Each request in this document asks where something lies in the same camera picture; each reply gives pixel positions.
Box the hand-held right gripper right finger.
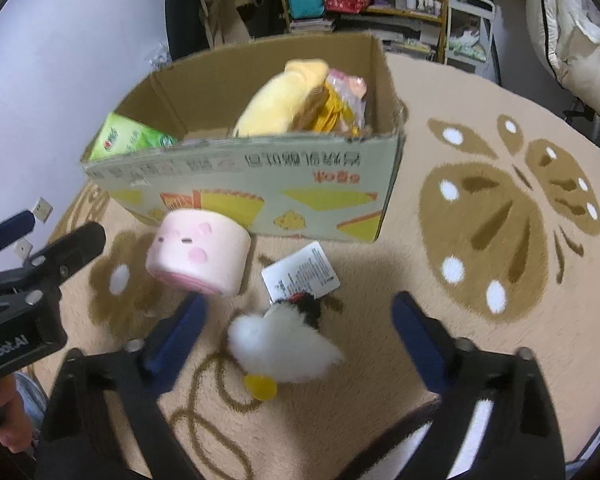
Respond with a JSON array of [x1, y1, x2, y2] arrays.
[[389, 290, 568, 480]]

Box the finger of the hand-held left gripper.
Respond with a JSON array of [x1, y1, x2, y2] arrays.
[[17, 221, 107, 307], [0, 208, 37, 262]]

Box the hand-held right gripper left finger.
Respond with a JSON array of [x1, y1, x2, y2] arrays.
[[32, 291, 211, 480]]

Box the pink cylinder plush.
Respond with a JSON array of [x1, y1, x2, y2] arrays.
[[145, 208, 254, 297]]

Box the white plush duck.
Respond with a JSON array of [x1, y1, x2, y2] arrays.
[[227, 241, 347, 402]]

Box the printed cardboard box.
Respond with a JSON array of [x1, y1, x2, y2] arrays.
[[78, 31, 409, 246]]

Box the person's left hand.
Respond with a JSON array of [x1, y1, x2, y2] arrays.
[[0, 389, 39, 456]]

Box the beige patterned rug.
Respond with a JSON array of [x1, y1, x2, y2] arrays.
[[30, 52, 600, 480]]

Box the green tissue pack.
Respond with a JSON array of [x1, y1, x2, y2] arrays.
[[88, 112, 179, 162]]

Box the clear bag of snacks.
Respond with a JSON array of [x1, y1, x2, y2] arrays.
[[146, 41, 172, 69]]

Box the yellow snack packet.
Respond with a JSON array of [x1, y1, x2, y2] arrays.
[[300, 84, 367, 135]]

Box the yellow plush toy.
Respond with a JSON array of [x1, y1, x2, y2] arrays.
[[231, 58, 332, 138]]

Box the pink snack packet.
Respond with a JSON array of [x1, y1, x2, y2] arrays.
[[326, 68, 370, 113]]

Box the black hanging coat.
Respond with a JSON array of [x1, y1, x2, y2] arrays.
[[161, 0, 212, 62]]

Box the wide stack of books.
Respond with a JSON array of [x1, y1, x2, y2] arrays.
[[379, 24, 442, 59]]

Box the leaning cardboard sheets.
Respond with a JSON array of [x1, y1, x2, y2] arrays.
[[199, 0, 287, 52]]

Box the white rolling cart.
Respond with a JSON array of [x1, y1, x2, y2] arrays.
[[446, 0, 497, 79]]

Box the wooden bookshelf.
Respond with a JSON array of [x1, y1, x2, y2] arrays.
[[274, 0, 449, 57]]

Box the narrow stack of books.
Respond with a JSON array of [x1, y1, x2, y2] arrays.
[[289, 16, 337, 36]]

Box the white duvet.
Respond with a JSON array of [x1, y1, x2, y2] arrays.
[[524, 0, 600, 137]]

